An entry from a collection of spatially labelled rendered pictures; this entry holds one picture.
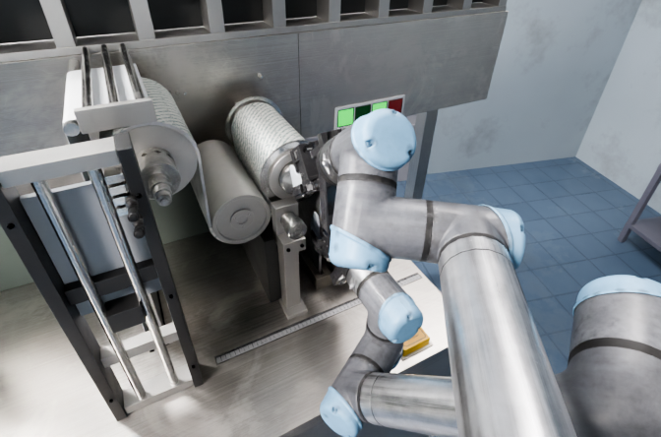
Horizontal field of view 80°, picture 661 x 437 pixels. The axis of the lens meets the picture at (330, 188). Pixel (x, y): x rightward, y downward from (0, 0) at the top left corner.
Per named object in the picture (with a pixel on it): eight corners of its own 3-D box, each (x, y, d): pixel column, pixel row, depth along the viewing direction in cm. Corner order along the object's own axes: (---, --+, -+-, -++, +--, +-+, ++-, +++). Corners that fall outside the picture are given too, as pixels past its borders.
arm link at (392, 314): (387, 355, 67) (391, 324, 62) (354, 308, 75) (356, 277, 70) (423, 337, 70) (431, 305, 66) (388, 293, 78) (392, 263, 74)
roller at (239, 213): (216, 251, 80) (208, 204, 73) (191, 187, 99) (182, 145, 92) (272, 233, 85) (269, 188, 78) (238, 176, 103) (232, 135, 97)
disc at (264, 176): (263, 213, 81) (257, 150, 73) (263, 212, 81) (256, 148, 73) (327, 194, 87) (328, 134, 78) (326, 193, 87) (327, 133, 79)
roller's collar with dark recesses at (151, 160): (142, 204, 62) (131, 169, 58) (138, 184, 66) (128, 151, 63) (184, 193, 64) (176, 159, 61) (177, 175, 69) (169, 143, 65)
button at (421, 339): (403, 357, 85) (404, 350, 84) (385, 332, 90) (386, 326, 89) (429, 344, 88) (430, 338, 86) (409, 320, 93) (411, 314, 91)
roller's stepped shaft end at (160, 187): (155, 214, 57) (150, 196, 55) (150, 193, 62) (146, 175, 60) (179, 208, 59) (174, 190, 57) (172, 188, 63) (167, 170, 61)
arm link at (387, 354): (346, 375, 76) (348, 341, 69) (372, 333, 84) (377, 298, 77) (383, 398, 72) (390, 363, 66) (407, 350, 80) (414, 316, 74)
